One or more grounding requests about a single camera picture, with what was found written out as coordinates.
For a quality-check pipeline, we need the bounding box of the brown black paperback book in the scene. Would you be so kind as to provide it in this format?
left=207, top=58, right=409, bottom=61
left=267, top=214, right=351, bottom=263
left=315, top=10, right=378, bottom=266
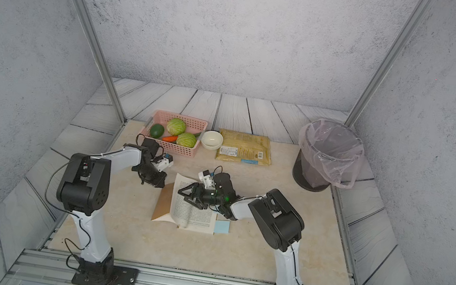
left=151, top=173, right=217, bottom=235

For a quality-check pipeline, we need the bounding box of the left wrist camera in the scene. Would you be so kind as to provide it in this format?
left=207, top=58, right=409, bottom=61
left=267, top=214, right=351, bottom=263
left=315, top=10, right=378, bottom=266
left=152, top=153, right=174, bottom=172

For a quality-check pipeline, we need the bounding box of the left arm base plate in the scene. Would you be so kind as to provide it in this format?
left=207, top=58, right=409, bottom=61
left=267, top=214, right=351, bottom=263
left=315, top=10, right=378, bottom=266
left=71, top=261, right=140, bottom=285

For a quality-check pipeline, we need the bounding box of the back green cabbage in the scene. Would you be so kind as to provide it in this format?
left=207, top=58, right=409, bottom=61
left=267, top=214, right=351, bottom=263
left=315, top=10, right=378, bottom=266
left=166, top=118, right=187, bottom=136

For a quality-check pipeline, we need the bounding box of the pink plastic basket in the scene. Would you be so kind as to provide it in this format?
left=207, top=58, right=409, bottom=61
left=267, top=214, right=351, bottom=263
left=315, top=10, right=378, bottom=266
left=140, top=110, right=208, bottom=157

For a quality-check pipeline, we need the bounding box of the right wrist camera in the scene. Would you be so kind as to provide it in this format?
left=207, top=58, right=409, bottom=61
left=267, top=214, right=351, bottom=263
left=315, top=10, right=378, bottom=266
left=198, top=170, right=235, bottom=194

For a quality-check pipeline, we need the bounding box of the right aluminium frame post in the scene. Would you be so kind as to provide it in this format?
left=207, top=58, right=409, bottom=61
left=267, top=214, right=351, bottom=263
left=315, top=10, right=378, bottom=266
left=344, top=0, right=433, bottom=127

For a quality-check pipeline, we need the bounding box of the red chili pepper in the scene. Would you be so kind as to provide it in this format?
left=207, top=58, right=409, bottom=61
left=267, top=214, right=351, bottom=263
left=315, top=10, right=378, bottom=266
left=161, top=136, right=178, bottom=144

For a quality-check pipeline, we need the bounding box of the dark green avocado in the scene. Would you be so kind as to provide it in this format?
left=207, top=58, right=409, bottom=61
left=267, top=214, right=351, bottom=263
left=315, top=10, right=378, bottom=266
left=149, top=123, right=165, bottom=140

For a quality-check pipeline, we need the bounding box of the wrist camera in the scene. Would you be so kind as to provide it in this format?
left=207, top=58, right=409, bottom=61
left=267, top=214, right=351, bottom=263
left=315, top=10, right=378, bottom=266
left=152, top=153, right=174, bottom=172
left=198, top=170, right=235, bottom=194

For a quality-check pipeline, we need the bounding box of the black trash bin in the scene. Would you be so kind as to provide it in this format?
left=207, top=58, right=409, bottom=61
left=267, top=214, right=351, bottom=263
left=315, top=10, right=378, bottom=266
left=292, top=150, right=330, bottom=192

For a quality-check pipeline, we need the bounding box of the lower blue sticky note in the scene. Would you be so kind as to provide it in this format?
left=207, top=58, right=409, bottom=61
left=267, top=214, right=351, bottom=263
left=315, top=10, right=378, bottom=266
left=213, top=220, right=231, bottom=234

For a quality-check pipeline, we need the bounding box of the left aluminium frame post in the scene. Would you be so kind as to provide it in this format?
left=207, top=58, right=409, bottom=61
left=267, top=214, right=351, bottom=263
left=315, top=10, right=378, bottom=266
left=72, top=0, right=127, bottom=125

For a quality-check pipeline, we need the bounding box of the yellow grain bag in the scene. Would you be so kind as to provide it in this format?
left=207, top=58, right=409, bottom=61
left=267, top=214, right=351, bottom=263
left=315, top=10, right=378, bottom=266
left=215, top=129, right=271, bottom=166

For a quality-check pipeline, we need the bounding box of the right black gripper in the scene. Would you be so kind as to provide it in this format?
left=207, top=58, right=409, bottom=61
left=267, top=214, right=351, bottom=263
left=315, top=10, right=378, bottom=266
left=175, top=180, right=227, bottom=214

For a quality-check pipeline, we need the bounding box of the aluminium frame post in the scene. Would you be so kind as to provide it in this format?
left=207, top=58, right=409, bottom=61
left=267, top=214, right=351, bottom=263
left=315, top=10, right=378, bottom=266
left=344, top=0, right=433, bottom=127
left=72, top=0, right=127, bottom=125

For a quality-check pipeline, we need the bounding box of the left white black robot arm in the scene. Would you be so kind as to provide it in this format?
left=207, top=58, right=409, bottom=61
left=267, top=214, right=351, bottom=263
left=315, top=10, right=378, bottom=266
left=56, top=139, right=174, bottom=285

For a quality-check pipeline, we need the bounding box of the white ceramic bowl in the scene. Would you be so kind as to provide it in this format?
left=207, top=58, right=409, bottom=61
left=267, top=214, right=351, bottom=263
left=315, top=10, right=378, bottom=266
left=200, top=131, right=224, bottom=151

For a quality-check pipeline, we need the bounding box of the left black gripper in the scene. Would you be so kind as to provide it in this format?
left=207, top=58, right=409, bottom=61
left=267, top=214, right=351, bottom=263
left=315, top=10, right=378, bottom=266
left=132, top=161, right=170, bottom=189

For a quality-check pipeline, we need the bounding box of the front green cabbage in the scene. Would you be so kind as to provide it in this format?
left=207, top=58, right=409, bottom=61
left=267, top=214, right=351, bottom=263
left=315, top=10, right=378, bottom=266
left=176, top=132, right=197, bottom=149

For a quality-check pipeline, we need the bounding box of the green cabbage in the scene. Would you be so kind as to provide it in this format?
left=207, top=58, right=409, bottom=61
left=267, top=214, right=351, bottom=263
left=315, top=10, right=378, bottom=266
left=176, top=132, right=197, bottom=149
left=166, top=118, right=187, bottom=136

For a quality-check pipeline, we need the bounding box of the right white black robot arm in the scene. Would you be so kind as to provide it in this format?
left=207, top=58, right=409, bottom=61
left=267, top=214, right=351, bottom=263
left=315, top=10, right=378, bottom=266
left=176, top=179, right=304, bottom=285

